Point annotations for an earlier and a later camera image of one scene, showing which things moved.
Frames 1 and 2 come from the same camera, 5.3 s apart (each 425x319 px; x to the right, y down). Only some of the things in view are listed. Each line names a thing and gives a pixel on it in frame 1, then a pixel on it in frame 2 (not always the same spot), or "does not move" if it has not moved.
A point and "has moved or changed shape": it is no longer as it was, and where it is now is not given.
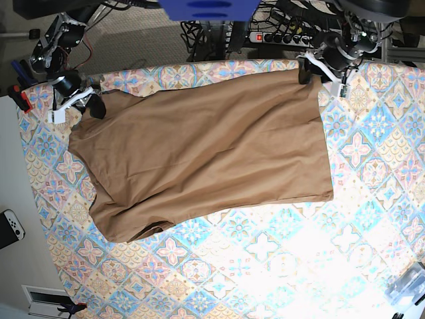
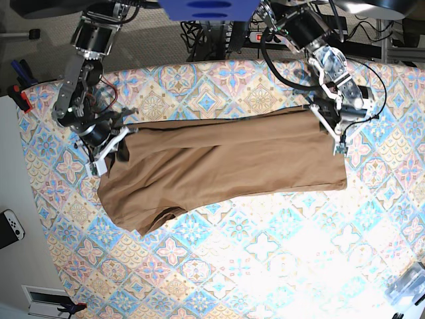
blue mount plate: (209, 10) does not move
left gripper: (68, 92) to (100, 135)
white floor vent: (44, 301) does not move
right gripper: (335, 62) to (339, 115)
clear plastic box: (408, 286) does not move
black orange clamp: (73, 308) does not move
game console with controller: (11, 230) does not move
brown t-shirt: (228, 145) has moved or changed shape
